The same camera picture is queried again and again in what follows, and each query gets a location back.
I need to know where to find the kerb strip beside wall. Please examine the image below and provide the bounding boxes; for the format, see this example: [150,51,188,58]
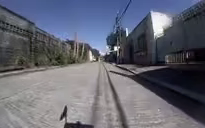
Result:
[0,63,74,80]

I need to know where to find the robot's own part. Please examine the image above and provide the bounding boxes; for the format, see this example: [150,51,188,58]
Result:
[59,105,95,128]

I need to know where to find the utility pole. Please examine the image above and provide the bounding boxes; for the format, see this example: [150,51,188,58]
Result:
[113,10,122,65]

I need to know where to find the grey cobbled road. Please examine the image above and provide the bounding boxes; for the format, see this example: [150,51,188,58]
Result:
[0,61,205,128]

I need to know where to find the raised grey pavement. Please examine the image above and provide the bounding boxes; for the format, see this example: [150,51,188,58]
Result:
[113,62,205,108]

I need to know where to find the long grey block wall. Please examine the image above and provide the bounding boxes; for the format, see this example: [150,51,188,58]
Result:
[0,0,91,70]

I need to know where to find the green bushes along wall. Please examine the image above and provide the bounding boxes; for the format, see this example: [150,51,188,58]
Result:
[15,44,78,67]

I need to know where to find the bare tree trunks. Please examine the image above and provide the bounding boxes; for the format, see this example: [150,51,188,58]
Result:
[72,31,86,63]

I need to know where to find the white building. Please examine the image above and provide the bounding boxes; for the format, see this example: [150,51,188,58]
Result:
[122,10,174,66]

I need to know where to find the tree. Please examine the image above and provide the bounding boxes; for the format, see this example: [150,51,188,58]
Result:
[105,31,119,51]

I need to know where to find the grey walled building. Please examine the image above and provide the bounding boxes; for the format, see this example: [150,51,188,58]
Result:
[155,0,205,65]

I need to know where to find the overhead wires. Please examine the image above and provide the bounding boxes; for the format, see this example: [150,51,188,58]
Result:
[113,0,134,28]

